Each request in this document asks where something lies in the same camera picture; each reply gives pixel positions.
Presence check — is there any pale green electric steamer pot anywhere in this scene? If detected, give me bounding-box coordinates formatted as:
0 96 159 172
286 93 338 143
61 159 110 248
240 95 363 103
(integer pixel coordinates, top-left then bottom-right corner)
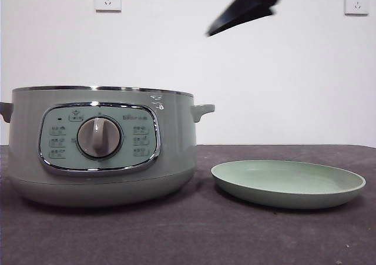
0 85 216 209

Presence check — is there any pale green round plate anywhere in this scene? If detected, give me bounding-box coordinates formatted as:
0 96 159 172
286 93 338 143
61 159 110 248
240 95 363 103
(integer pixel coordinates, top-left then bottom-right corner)
210 160 367 210

